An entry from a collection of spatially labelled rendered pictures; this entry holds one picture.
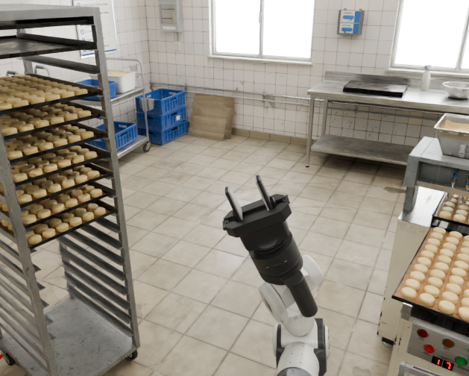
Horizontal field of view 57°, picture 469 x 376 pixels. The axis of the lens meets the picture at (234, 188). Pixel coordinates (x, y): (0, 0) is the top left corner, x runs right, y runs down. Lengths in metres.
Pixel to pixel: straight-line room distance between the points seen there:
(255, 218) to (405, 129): 4.78
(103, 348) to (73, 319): 0.32
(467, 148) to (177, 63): 4.80
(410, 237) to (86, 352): 1.77
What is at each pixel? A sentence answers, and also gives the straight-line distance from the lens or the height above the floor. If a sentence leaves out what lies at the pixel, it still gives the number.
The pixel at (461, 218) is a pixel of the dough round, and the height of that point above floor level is 0.92.
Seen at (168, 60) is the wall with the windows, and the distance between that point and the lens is 6.44.
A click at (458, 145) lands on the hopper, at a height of 1.24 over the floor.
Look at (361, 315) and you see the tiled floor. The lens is 2.97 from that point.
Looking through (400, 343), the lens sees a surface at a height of 0.70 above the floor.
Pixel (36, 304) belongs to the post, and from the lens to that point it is 2.00.
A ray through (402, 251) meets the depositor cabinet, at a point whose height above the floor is 0.66.
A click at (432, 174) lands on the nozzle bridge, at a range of 2.28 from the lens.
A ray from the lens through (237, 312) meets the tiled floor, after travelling 2.88.
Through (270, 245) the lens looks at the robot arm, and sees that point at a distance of 0.78.
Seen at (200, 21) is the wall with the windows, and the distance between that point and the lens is 6.09.
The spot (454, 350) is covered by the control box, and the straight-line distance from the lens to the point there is 1.71.
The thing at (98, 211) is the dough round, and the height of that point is 0.97.
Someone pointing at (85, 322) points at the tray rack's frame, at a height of 0.15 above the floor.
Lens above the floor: 1.89
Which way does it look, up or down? 25 degrees down
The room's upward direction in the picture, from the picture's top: straight up
